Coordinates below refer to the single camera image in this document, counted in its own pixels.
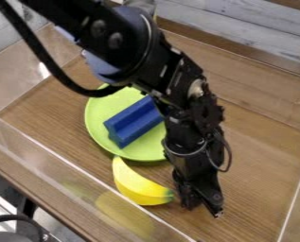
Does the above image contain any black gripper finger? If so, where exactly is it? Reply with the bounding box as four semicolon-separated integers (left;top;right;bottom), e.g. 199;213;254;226
175;183;201;211
198;188;223;218

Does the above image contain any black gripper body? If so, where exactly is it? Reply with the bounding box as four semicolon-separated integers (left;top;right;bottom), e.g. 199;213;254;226
161;138;225;198

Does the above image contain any yellow toy banana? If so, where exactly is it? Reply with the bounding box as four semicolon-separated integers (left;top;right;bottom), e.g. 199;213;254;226
111;156;173;206

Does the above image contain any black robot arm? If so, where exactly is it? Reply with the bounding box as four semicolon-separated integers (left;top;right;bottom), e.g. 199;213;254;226
0;0;231;217

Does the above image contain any green round plate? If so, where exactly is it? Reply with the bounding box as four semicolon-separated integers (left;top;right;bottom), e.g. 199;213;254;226
83;87;166;162

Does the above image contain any blue foam block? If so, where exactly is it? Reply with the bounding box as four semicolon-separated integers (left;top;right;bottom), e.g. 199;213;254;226
103;96;163;148

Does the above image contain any clear acrylic front wall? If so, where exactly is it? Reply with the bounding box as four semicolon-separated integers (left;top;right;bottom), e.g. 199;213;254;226
0;119;195;242

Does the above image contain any black cable lower left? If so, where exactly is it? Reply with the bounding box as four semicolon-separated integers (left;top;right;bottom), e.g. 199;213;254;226
0;214;43;242

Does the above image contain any black metal base bracket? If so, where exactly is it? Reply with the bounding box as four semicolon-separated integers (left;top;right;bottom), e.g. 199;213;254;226
15;219;60;242

